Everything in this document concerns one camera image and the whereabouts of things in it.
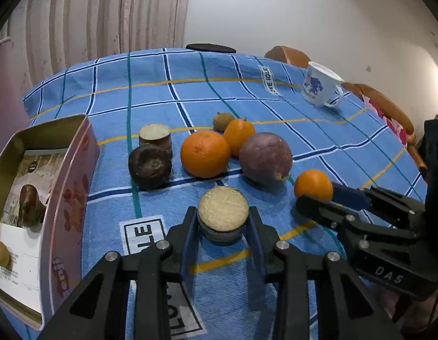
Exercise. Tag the cut dark fruit back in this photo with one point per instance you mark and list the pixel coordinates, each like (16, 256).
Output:
(157, 134)

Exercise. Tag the person right hand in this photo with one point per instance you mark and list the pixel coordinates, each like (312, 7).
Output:
(414, 314)

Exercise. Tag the small orange front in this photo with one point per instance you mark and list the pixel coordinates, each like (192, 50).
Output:
(314, 183)

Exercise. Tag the purple passion fruit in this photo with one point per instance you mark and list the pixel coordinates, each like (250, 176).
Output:
(266, 158)

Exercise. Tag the brown leather sofa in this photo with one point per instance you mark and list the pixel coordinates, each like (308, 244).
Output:
(393, 111)

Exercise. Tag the pink electric kettle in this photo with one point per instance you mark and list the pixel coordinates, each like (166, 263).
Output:
(13, 116)

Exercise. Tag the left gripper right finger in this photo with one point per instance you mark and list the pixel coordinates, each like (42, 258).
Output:
(345, 307)

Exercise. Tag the cut dark fruit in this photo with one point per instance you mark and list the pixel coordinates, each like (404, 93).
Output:
(222, 213)
(157, 134)

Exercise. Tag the dark mangosteen with stem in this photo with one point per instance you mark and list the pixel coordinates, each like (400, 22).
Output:
(31, 209)

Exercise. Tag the small brown longan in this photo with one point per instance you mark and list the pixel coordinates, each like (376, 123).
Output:
(222, 120)

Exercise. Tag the small orange back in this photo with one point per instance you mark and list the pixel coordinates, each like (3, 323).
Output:
(236, 134)

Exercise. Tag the brown leather chair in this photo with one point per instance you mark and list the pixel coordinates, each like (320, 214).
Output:
(289, 56)

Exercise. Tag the white blue floral mug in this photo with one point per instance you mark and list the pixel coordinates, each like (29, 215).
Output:
(322, 87)

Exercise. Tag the pink floral curtain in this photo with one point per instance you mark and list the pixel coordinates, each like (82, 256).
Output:
(47, 36)

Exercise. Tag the cut dark fruit front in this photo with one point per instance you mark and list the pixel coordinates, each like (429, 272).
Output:
(222, 213)

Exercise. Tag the pink metal tin box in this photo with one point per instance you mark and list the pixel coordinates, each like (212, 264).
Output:
(60, 259)

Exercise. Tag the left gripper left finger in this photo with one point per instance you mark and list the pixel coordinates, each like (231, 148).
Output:
(97, 307)

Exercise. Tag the small yellow fruit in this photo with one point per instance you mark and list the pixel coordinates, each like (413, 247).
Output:
(4, 255)

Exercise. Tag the large orange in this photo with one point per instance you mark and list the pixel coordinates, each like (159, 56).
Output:
(205, 154)

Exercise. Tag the dark round stool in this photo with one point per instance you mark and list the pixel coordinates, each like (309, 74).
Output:
(207, 47)

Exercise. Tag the paper leaflet in tin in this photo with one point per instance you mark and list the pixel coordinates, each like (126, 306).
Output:
(21, 279)

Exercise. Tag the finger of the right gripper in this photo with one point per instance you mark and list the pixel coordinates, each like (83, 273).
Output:
(396, 209)
(343, 220)

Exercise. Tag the small orange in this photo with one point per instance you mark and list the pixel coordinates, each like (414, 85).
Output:
(314, 183)
(236, 134)

